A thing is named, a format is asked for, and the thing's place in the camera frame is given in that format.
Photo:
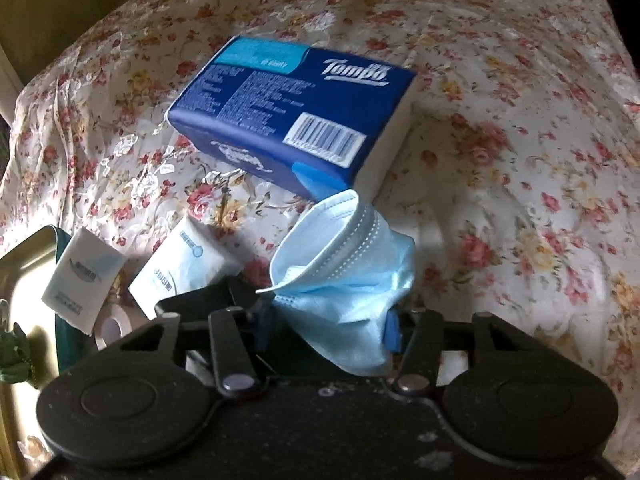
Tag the blue tissue pack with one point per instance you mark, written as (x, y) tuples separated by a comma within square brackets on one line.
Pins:
[(295, 120)]

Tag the white tissue packet oval logo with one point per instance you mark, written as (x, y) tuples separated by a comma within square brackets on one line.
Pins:
[(82, 272)]

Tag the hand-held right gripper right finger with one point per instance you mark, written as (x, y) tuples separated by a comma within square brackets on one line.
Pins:
[(393, 334)]

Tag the white tissue packet round logo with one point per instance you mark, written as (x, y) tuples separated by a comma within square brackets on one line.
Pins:
[(180, 265)]

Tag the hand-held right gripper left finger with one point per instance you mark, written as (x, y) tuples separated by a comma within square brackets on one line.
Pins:
[(263, 329)]

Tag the green soft toy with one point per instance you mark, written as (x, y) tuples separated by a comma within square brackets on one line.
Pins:
[(15, 355)]

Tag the teal metal tin box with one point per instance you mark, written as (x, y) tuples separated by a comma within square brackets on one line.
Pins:
[(30, 280)]

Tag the wooden headboard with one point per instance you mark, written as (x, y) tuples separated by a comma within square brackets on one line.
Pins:
[(55, 15)]

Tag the white tape roll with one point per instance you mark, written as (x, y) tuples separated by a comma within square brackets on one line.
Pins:
[(111, 331)]

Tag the floral bed sheet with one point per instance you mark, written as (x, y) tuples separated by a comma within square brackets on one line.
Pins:
[(500, 135)]

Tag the blue face mask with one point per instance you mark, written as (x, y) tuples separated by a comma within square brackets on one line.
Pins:
[(345, 280)]

